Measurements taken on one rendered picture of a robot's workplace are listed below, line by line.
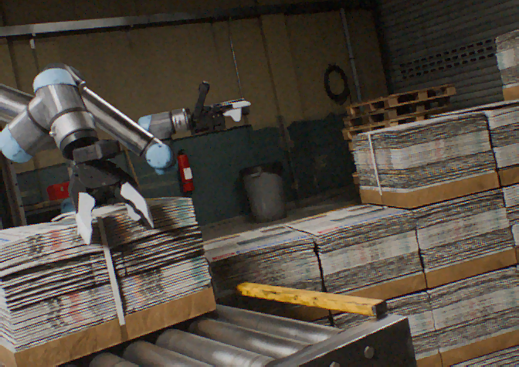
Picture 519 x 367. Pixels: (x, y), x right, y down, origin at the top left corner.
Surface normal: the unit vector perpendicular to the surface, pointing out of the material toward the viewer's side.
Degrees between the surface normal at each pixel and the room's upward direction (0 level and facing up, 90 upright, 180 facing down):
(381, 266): 90
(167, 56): 90
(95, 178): 60
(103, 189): 150
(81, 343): 93
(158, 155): 90
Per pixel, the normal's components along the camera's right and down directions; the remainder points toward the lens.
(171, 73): 0.54, -0.07
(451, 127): 0.20, 0.01
